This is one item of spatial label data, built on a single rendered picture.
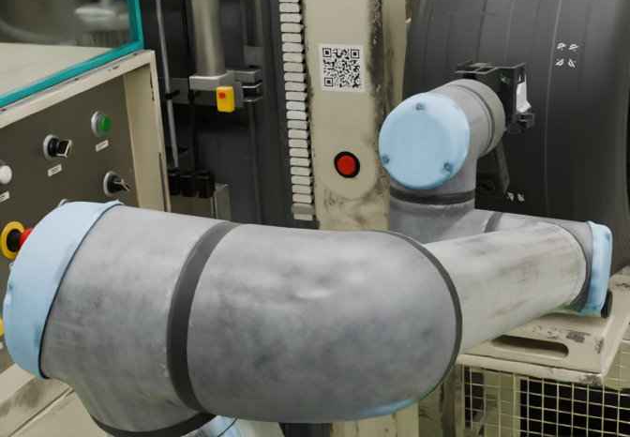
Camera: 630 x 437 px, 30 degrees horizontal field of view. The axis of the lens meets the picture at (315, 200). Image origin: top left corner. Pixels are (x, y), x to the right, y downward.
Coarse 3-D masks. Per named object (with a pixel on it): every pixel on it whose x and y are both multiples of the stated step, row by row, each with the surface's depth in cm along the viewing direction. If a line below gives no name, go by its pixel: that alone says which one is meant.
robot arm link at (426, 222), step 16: (400, 192) 122; (400, 208) 122; (416, 208) 121; (432, 208) 120; (448, 208) 120; (464, 208) 122; (400, 224) 122; (416, 224) 121; (432, 224) 121; (448, 224) 121; (464, 224) 121; (480, 224) 120; (416, 240) 122; (432, 240) 121
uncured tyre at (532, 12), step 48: (432, 0) 159; (480, 0) 156; (528, 0) 153; (576, 0) 151; (624, 0) 153; (432, 48) 158; (480, 48) 155; (528, 48) 152; (624, 48) 153; (528, 96) 152; (576, 96) 150; (624, 96) 154; (528, 144) 153; (576, 144) 151; (624, 144) 157; (528, 192) 156; (576, 192) 154; (624, 192) 160; (624, 240) 167
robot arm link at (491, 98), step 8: (464, 80) 131; (472, 80) 131; (472, 88) 127; (480, 88) 128; (488, 88) 130; (488, 96) 128; (496, 96) 130; (488, 104) 127; (496, 104) 129; (496, 112) 128; (496, 120) 127; (504, 120) 130; (496, 128) 128; (496, 136) 128; (496, 144) 131
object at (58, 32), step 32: (0, 0) 152; (32, 0) 158; (64, 0) 164; (96, 0) 171; (128, 0) 179; (0, 32) 153; (32, 32) 159; (64, 32) 165; (96, 32) 172; (128, 32) 180; (0, 64) 153; (32, 64) 159; (64, 64) 166; (96, 64) 172; (0, 96) 154
